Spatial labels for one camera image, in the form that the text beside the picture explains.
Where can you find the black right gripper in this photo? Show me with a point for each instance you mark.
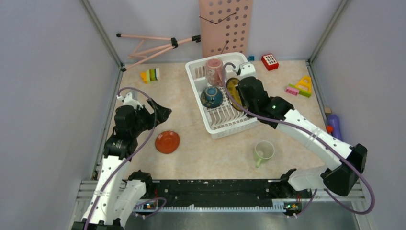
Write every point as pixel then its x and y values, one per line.
pixel 243 100

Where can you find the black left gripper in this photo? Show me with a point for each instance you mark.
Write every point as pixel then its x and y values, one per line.
pixel 142 109

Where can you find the black plate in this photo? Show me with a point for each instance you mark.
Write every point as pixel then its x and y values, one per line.
pixel 235 99

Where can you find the orange saucer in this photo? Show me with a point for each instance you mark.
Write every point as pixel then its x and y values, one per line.
pixel 167 142

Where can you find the blue floral bowl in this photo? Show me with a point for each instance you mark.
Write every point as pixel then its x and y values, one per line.
pixel 211 97

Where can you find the pink ghost mug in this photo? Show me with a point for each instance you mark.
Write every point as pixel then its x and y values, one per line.
pixel 214 69

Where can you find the green mug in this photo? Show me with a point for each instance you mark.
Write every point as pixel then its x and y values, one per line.
pixel 263 151

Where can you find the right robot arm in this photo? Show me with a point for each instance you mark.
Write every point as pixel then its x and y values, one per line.
pixel 343 163

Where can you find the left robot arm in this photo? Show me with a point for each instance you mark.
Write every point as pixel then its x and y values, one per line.
pixel 111 204

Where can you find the white plastic dish rack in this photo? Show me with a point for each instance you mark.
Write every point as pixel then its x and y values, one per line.
pixel 223 120

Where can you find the pink toy brick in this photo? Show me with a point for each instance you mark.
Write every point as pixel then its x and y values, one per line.
pixel 292 91

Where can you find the red toy block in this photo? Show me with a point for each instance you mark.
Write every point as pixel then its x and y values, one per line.
pixel 270 62

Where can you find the yellow green toy triangle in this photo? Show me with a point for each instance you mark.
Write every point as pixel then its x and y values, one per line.
pixel 302 87

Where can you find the striped toy block stack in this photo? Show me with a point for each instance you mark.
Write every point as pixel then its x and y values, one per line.
pixel 150 75

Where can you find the small wooden block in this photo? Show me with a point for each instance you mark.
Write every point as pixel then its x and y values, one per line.
pixel 327 111

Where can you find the pink perforated board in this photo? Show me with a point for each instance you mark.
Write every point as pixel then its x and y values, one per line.
pixel 224 26

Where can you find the pink tripod stand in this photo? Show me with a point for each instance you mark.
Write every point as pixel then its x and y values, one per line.
pixel 148 54

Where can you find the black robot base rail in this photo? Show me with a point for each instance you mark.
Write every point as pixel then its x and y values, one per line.
pixel 240 195

